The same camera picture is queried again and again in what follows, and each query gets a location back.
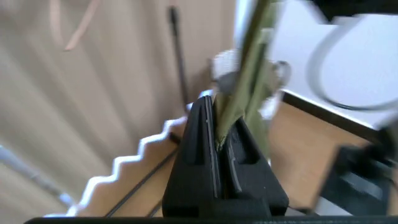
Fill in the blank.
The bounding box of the beige curtain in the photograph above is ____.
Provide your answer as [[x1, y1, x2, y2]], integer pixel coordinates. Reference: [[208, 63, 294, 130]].
[[0, 0, 237, 218]]

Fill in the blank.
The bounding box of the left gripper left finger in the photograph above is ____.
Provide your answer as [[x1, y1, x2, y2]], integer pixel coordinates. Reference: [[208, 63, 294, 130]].
[[162, 95, 222, 217]]

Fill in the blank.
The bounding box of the green sleeveless top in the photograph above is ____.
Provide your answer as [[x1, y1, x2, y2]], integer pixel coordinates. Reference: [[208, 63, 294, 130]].
[[213, 0, 282, 159]]

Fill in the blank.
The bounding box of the pink clothes hanger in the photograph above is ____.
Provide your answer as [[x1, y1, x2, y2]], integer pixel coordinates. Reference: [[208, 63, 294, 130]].
[[49, 0, 101, 52]]

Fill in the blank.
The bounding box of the black clothes rack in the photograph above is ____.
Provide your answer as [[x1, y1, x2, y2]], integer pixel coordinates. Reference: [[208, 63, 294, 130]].
[[105, 6, 190, 218]]

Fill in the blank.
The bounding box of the white laundry basket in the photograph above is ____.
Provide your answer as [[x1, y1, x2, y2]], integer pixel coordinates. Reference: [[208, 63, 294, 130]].
[[211, 49, 292, 97]]

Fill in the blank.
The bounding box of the black cable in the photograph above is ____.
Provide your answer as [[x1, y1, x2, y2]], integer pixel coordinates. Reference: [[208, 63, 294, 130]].
[[306, 23, 398, 112]]

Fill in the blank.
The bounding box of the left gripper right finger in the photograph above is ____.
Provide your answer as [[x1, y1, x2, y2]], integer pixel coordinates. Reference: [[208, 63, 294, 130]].
[[222, 118, 289, 217]]

